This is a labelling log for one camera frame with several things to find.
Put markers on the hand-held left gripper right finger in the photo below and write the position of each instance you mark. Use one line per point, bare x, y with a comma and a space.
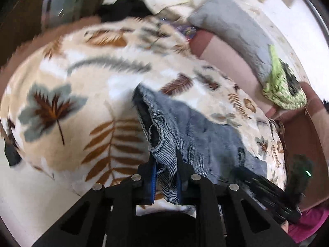
180, 185

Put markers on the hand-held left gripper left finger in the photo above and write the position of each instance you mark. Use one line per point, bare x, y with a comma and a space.
153, 182

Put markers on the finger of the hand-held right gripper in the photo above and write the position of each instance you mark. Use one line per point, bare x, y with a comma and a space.
257, 185

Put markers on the blue denim pants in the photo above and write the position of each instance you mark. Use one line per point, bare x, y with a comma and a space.
205, 139

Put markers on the person's right forearm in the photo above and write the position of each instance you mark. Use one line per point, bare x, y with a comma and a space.
308, 221

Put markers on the brown pink sofa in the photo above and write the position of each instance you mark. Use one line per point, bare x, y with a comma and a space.
303, 133

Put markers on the small black cloth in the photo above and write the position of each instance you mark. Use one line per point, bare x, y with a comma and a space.
326, 105

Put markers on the green patterned quilt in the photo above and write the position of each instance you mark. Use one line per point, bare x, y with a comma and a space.
276, 82

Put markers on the dark olive cloth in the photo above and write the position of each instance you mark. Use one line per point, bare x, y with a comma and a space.
291, 79

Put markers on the leaf print blanket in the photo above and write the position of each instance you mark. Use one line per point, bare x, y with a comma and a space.
90, 82

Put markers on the pink sofa cushion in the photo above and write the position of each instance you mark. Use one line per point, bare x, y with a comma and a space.
226, 59

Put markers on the dark object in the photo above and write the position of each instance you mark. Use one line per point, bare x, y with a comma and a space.
12, 154

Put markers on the colourful purple cloth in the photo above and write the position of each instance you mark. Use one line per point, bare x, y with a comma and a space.
186, 29

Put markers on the grey pillow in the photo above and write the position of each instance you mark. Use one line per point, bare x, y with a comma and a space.
231, 28

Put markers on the white cloth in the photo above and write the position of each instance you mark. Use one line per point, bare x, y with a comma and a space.
164, 3

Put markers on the wooden door with glass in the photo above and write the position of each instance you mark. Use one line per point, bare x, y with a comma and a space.
25, 18

